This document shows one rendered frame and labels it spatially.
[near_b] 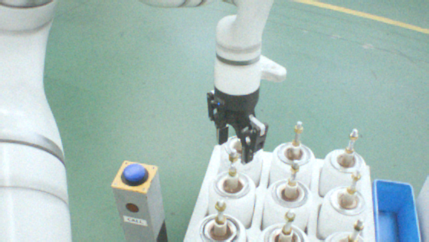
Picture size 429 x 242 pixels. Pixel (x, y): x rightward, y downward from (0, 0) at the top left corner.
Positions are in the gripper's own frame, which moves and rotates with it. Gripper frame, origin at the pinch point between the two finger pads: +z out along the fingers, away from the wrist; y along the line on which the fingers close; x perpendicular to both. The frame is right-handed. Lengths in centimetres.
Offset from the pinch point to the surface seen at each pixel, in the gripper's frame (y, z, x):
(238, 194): 2.6, 10.2, -0.7
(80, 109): -80, 35, -5
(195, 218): -2.4, 17.6, -7.7
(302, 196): 11.1, 10.1, 8.9
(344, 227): 20.7, 12.8, 11.5
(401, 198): 20, 29, 44
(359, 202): 19.8, 10.2, 16.6
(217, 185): -1.7, 10.2, -2.5
